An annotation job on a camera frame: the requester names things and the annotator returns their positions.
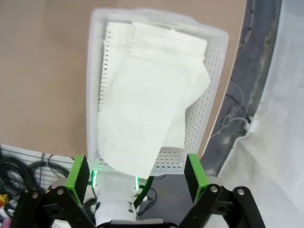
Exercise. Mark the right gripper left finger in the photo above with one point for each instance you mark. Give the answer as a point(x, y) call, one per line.
point(78, 175)

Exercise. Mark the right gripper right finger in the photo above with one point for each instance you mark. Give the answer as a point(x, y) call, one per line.
point(194, 175)

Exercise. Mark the curled white paper sheet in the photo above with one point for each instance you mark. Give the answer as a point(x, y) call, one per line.
point(142, 118)

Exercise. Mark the white perforated plastic basket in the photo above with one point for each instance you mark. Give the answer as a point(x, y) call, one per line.
point(212, 71)

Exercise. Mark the translucent white plastic sheet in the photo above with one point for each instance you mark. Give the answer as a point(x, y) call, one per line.
point(280, 95)

